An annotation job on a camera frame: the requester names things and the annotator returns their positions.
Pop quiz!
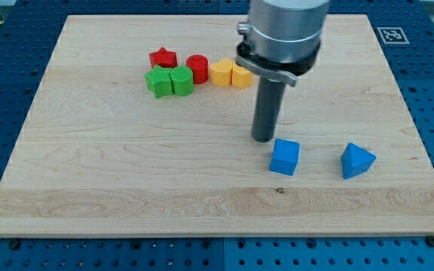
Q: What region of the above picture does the blue cube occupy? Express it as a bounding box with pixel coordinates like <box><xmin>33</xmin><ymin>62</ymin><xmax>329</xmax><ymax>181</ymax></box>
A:
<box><xmin>269</xmin><ymin>139</ymin><xmax>301</xmax><ymax>175</ymax></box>

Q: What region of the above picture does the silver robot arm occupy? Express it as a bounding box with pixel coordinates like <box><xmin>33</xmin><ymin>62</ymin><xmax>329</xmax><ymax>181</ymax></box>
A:
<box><xmin>235</xmin><ymin>0</ymin><xmax>331</xmax><ymax>87</ymax></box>

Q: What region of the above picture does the blue triangle block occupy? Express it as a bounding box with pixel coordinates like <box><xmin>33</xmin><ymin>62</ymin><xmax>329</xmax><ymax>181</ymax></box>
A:
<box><xmin>341</xmin><ymin>142</ymin><xmax>377</xmax><ymax>179</ymax></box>

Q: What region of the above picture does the yellow hexagon block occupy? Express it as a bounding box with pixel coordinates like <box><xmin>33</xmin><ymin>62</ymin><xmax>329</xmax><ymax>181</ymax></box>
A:
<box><xmin>231</xmin><ymin>62</ymin><xmax>254</xmax><ymax>89</ymax></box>

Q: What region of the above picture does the yellow heart block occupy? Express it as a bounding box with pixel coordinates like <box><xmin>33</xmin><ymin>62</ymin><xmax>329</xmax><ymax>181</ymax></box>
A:
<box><xmin>210</xmin><ymin>58</ymin><xmax>233</xmax><ymax>87</ymax></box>

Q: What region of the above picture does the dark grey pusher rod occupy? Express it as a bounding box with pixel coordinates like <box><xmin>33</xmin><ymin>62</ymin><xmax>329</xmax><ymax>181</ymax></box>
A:
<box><xmin>252</xmin><ymin>77</ymin><xmax>286</xmax><ymax>142</ymax></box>

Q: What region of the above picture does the green cylinder block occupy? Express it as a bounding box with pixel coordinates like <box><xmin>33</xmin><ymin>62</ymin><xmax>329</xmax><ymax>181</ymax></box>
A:
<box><xmin>170</xmin><ymin>65</ymin><xmax>194</xmax><ymax>96</ymax></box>

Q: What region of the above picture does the wooden board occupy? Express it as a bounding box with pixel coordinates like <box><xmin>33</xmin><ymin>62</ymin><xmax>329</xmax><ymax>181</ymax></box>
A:
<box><xmin>0</xmin><ymin>14</ymin><xmax>434</xmax><ymax>239</ymax></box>

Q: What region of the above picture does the red cylinder block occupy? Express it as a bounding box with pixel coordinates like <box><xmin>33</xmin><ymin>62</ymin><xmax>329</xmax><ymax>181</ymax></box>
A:
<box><xmin>186</xmin><ymin>54</ymin><xmax>209</xmax><ymax>84</ymax></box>

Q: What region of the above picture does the green star block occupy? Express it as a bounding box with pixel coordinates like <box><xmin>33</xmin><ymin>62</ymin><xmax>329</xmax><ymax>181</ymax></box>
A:
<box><xmin>145</xmin><ymin>65</ymin><xmax>173</xmax><ymax>99</ymax></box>

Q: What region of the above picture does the red star block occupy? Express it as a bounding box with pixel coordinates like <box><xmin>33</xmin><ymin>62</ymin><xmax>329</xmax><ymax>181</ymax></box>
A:
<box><xmin>149</xmin><ymin>47</ymin><xmax>178</xmax><ymax>68</ymax></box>

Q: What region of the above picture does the white fiducial marker tag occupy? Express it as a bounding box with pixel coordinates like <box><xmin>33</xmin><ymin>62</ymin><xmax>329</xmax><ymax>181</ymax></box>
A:
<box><xmin>377</xmin><ymin>26</ymin><xmax>409</xmax><ymax>44</ymax></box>

